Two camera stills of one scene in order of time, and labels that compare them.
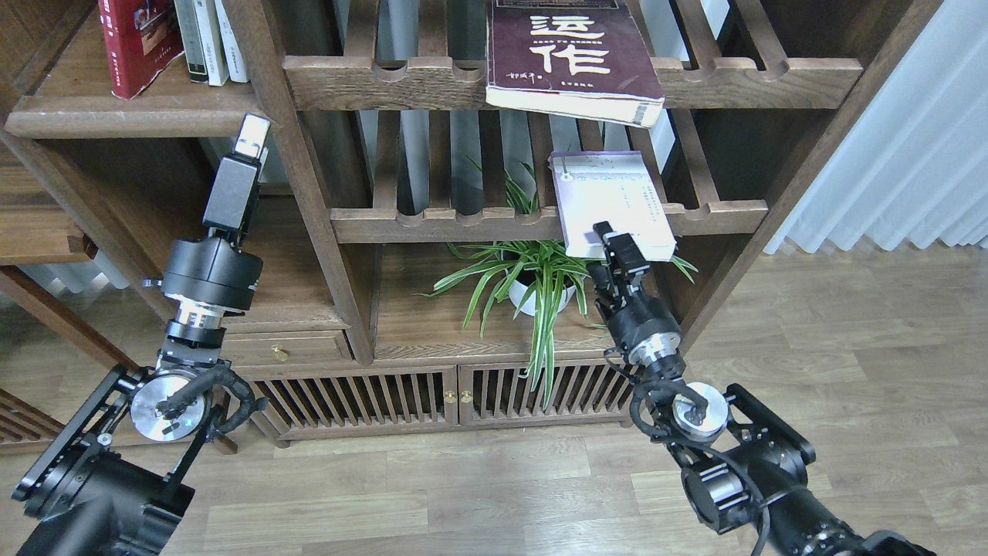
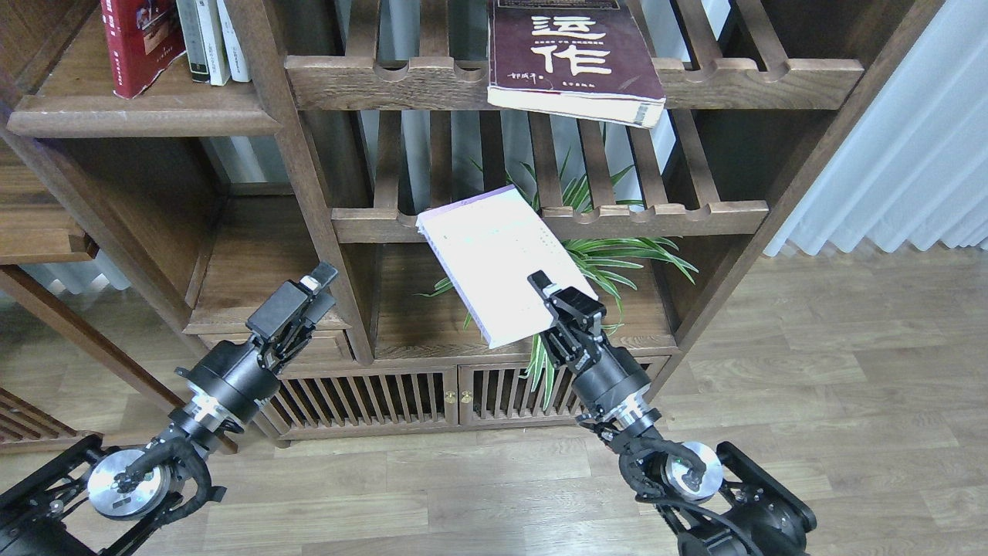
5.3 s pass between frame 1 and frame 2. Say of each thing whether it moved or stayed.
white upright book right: stayed
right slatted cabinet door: stayed
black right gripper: moved
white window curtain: stayed
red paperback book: stayed
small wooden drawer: stayed
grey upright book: stayed
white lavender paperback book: moved
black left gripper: moved
